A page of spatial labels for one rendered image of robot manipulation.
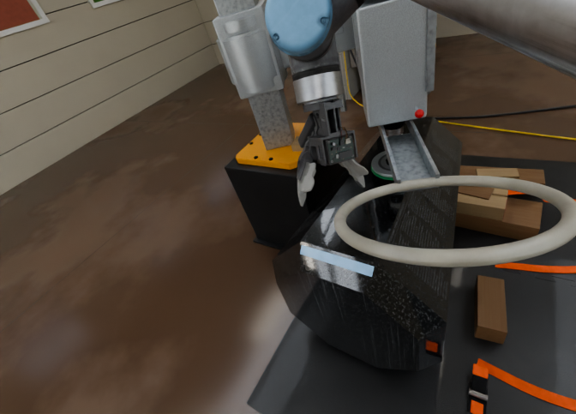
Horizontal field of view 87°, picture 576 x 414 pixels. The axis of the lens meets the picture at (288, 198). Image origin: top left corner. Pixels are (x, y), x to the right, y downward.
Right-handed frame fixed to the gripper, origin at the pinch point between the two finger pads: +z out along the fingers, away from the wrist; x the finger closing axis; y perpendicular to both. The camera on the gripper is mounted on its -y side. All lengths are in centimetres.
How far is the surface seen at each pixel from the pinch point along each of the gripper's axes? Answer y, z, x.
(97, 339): -163, 106, -123
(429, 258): 20.5, 8.5, 6.4
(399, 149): -36, 2, 46
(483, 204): -75, 59, 133
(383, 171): -57, 15, 52
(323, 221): -55, 28, 19
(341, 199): -61, 23, 32
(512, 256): 27.1, 8.9, 16.3
